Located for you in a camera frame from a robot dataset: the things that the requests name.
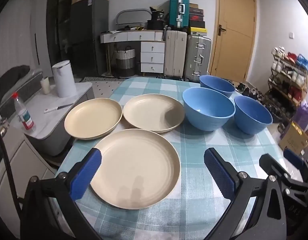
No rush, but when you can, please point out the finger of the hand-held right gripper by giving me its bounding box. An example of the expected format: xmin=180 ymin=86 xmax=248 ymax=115
xmin=283 ymin=149 xmax=308 ymax=178
xmin=259 ymin=154 xmax=308 ymax=188

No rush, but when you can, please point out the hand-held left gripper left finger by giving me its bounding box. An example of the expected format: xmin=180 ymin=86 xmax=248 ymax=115
xmin=20 ymin=147 xmax=103 ymax=240

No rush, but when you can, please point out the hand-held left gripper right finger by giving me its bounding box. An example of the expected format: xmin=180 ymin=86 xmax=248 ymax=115
xmin=203 ymin=147 xmax=286 ymax=240

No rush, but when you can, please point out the blue bowl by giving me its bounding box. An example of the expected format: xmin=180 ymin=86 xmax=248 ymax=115
xmin=199 ymin=75 xmax=235 ymax=98
xmin=234 ymin=96 xmax=273 ymax=135
xmin=182 ymin=87 xmax=235 ymax=132

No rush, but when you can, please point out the beige plate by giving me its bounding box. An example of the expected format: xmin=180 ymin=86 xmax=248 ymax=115
xmin=90 ymin=128 xmax=181 ymax=209
xmin=64 ymin=98 xmax=123 ymax=140
xmin=123 ymin=94 xmax=185 ymax=133

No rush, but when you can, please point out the printed cardboard box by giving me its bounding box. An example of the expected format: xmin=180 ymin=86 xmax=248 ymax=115
xmin=279 ymin=121 xmax=308 ymax=157

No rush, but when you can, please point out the purple bag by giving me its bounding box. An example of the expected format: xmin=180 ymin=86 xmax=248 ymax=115
xmin=292 ymin=100 xmax=308 ymax=130

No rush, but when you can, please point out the grey side cabinet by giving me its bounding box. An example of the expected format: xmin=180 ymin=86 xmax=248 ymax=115
xmin=9 ymin=81 xmax=96 ymax=157

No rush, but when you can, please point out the dotted floor mat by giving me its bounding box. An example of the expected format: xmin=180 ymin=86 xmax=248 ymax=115
xmin=92 ymin=81 xmax=121 ymax=100

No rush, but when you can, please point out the red capped water bottle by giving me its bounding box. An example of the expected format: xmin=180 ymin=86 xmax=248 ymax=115
xmin=11 ymin=92 xmax=37 ymax=132

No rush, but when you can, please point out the white kettle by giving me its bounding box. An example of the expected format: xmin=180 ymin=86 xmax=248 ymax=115
xmin=52 ymin=60 xmax=77 ymax=98

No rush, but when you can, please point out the white cup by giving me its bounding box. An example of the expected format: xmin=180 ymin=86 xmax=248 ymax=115
xmin=40 ymin=76 xmax=51 ymax=95

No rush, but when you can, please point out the shoe rack with shoes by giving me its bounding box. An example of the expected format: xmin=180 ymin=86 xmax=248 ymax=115
xmin=266 ymin=45 xmax=308 ymax=120

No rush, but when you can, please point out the woven basket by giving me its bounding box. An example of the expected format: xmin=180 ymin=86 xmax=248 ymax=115
xmin=115 ymin=46 xmax=136 ymax=77

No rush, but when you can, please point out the silver suitcase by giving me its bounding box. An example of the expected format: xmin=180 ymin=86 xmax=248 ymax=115
xmin=185 ymin=34 xmax=212 ymax=82

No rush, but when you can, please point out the dark cloth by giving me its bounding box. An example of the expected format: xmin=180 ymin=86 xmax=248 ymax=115
xmin=0 ymin=65 xmax=32 ymax=90

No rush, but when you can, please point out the wooden door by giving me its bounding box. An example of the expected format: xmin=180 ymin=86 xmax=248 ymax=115
xmin=209 ymin=0 xmax=257 ymax=83

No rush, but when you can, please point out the beige suitcase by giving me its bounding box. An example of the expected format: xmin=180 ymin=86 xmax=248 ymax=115
xmin=163 ymin=25 xmax=188 ymax=77

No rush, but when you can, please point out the black fridge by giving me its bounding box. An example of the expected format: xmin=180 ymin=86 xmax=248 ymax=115
xmin=70 ymin=0 xmax=109 ymax=78

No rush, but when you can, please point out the yellow black shoe box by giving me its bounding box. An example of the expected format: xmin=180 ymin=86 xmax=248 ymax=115
xmin=188 ymin=27 xmax=207 ymax=36

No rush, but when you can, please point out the white desk with drawers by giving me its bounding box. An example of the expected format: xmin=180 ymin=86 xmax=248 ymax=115
xmin=100 ymin=30 xmax=165 ymax=77

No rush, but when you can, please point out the black glass cabinet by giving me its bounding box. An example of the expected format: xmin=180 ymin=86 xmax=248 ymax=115
xmin=48 ymin=0 xmax=74 ymax=80

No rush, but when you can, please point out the black bag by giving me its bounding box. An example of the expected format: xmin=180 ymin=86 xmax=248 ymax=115
xmin=147 ymin=6 xmax=169 ymax=30

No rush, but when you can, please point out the teal suitcase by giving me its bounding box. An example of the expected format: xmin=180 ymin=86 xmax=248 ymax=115
xmin=169 ymin=0 xmax=190 ymax=28

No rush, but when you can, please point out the white handled knife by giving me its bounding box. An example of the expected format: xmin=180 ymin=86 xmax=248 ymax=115
xmin=44 ymin=103 xmax=74 ymax=114

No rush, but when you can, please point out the black cable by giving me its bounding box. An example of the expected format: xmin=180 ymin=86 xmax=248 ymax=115
xmin=0 ymin=124 xmax=22 ymax=215

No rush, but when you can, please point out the grey metal frame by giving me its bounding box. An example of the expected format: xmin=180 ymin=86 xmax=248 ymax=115
xmin=116 ymin=9 xmax=148 ymax=29

